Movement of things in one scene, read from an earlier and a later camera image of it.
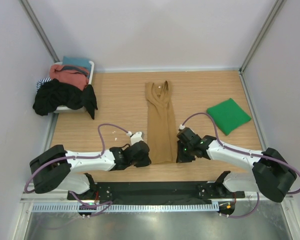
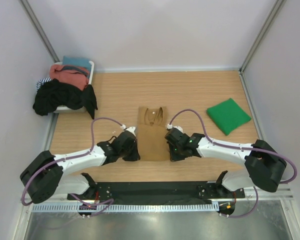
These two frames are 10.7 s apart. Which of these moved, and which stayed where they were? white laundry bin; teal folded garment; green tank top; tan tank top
Moved: tan tank top
Stayed: white laundry bin; green tank top; teal folded garment
